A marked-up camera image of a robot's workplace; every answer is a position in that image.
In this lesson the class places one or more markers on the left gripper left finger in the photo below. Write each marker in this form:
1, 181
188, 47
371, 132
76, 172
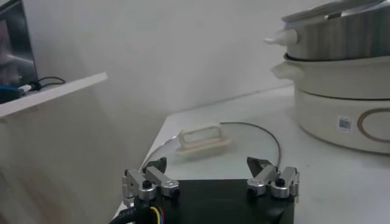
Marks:
158, 179

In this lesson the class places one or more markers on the cream electric cooker pot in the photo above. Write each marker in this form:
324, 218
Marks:
329, 103

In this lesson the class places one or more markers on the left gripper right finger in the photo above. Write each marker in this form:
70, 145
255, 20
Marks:
265, 178

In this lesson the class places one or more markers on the round glass pot lid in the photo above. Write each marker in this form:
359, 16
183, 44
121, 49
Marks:
243, 143

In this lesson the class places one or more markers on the small white adapter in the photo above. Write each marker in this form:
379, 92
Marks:
25, 88

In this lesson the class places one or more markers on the white side table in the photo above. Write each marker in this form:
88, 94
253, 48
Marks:
55, 94

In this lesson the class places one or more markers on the dark laptop screen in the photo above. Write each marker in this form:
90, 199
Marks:
15, 48

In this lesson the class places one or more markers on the stainless steel steamer basket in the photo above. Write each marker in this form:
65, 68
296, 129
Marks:
341, 36

